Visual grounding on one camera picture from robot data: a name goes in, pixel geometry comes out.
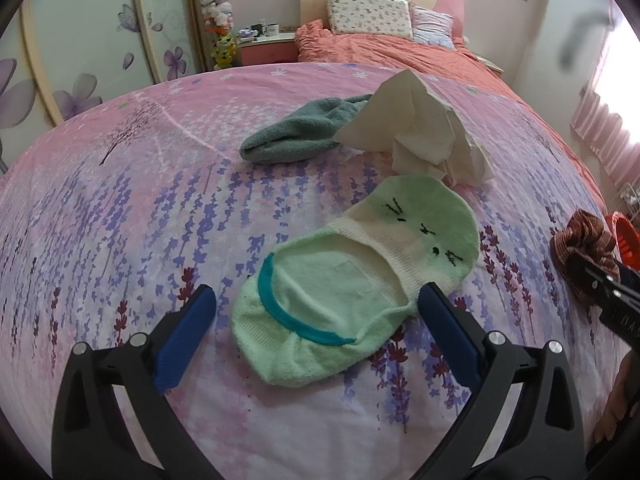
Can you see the cream crumpled cloth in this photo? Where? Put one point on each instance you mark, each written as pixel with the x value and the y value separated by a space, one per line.
pixel 425 125

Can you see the white mug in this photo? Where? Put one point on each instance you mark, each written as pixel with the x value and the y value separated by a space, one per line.
pixel 272 29

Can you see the flower print wardrobe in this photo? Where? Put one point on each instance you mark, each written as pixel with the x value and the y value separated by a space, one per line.
pixel 90 45

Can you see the striped pillow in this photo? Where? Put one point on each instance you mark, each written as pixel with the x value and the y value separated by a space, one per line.
pixel 435 27

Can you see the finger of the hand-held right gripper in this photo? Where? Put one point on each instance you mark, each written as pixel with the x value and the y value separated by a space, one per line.
pixel 592 275

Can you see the clear tube of plush toys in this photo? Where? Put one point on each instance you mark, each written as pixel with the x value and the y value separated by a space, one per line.
pixel 215 0

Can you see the orange plastic basket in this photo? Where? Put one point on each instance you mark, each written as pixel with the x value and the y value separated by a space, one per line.
pixel 627 240

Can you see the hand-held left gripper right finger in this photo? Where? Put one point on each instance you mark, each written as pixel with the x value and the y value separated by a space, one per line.
pixel 450 330

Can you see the brown red scrunchie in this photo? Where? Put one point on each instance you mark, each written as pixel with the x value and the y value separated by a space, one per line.
pixel 580 240

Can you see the floral pillow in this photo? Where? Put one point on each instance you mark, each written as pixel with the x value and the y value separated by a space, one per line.
pixel 367 16

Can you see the grey-green fuzzy sock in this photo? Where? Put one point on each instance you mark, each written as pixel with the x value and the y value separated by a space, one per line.
pixel 300 132

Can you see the orange duvet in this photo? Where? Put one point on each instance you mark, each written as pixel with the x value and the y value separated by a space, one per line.
pixel 380 55

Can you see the person's right hand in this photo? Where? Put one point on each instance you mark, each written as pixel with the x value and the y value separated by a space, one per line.
pixel 620 400

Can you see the pink curtain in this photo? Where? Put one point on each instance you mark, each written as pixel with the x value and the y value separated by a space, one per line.
pixel 610 125

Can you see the pink lavender print bedsheet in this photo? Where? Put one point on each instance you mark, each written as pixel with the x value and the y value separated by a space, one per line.
pixel 125 220

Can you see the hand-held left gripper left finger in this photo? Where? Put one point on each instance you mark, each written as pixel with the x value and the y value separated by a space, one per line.
pixel 185 330

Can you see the yellow green plush toy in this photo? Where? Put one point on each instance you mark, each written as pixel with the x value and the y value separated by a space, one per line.
pixel 223 50

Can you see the light green ankle sock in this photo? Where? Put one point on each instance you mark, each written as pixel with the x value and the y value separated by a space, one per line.
pixel 350 280

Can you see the pink nightstand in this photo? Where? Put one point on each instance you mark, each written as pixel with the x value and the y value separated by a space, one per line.
pixel 267 50

